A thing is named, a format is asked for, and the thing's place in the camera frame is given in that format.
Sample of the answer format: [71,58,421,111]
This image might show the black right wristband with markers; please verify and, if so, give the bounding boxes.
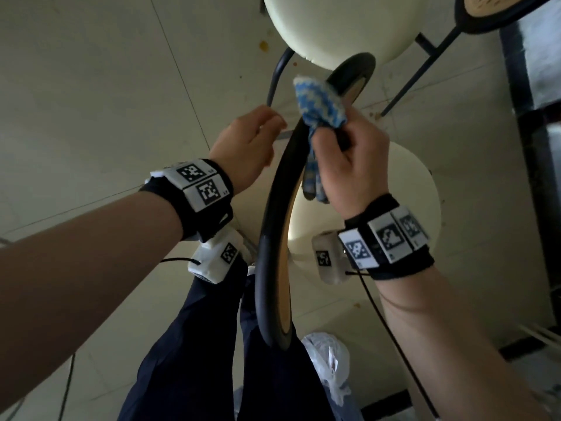
[337,194,435,281]

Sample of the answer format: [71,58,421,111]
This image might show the black left wristband with markers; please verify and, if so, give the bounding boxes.
[139,158,234,243]

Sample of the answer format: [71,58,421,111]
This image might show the person's right forearm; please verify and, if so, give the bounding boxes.
[376,265,553,421]

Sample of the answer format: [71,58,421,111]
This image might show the person's dark trousers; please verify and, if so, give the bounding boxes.
[117,254,351,421]

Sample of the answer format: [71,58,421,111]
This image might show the black wristband with markers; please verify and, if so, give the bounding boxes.
[139,158,234,243]
[337,194,435,281]

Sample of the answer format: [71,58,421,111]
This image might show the white left wrist tracker box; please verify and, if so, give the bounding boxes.
[188,225,253,285]

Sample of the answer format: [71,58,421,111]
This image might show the person's left hand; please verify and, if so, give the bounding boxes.
[208,105,288,196]

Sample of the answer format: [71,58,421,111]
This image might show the white wrist tracker box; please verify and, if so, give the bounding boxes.
[311,232,351,285]
[188,225,253,285]

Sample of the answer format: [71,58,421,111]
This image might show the person's right hand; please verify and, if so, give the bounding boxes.
[312,105,391,220]

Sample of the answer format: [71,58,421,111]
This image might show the white plastic bag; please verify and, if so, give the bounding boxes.
[301,332,351,406]

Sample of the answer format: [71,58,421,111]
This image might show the blue patterned cleaning cloth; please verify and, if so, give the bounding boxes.
[292,75,348,205]

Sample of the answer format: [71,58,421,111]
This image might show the cream seat cane back chair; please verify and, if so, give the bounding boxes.
[262,0,557,118]
[255,52,442,351]

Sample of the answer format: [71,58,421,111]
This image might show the person's left forearm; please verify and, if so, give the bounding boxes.
[0,191,184,415]

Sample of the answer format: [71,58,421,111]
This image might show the white right wrist tracker box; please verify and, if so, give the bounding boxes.
[311,232,351,285]

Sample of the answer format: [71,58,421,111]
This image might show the black left tracker cable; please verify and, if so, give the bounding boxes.
[57,257,202,421]

